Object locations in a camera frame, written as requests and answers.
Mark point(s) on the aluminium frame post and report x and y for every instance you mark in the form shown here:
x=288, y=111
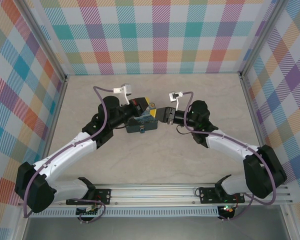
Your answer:
x=258, y=37
x=45, y=40

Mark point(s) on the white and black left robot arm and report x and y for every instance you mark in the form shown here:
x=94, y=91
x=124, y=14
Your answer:
x=65, y=152

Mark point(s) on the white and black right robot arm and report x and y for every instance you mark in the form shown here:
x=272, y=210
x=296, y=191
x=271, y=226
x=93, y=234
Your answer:
x=230, y=145

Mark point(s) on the starry night print tin box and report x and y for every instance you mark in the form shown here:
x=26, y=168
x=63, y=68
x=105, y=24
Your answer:
x=150, y=123

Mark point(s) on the small black circuit board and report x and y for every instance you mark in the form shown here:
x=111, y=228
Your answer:
x=87, y=212

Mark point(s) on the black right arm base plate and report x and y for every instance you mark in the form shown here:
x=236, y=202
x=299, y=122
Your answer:
x=207, y=196

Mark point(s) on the circuit board with lit leds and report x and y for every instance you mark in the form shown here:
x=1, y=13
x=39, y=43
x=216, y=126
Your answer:
x=227, y=209

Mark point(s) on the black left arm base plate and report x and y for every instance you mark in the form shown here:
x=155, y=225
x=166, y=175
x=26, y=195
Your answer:
x=103, y=196

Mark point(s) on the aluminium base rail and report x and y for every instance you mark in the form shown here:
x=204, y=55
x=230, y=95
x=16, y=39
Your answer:
x=152, y=192

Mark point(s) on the small blue padlock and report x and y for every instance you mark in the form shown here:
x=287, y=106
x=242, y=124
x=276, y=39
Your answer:
x=142, y=130

